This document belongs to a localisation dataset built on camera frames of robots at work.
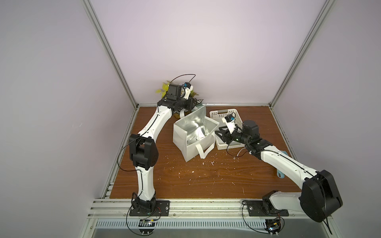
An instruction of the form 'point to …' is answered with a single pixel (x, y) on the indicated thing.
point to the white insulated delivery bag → (195, 130)
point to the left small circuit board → (147, 226)
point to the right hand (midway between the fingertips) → (218, 127)
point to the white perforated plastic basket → (217, 115)
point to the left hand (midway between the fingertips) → (197, 100)
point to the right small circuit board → (273, 226)
